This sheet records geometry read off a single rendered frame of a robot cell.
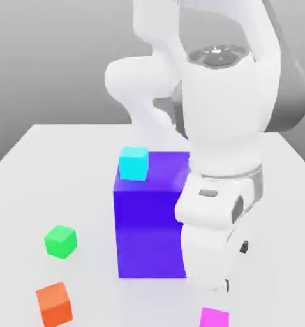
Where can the small magenta cube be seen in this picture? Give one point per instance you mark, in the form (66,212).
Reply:
(214,318)

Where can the small cyan cube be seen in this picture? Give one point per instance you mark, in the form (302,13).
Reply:
(133,164)

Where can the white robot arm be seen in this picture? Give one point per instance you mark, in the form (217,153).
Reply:
(218,107)

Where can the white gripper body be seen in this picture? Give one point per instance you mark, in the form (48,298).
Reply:
(206,255)

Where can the small orange cube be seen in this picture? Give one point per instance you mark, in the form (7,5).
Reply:
(55,305)

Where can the small green cube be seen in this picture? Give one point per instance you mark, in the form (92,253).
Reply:
(60,242)

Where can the large purple box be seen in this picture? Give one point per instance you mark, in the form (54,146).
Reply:
(147,230)

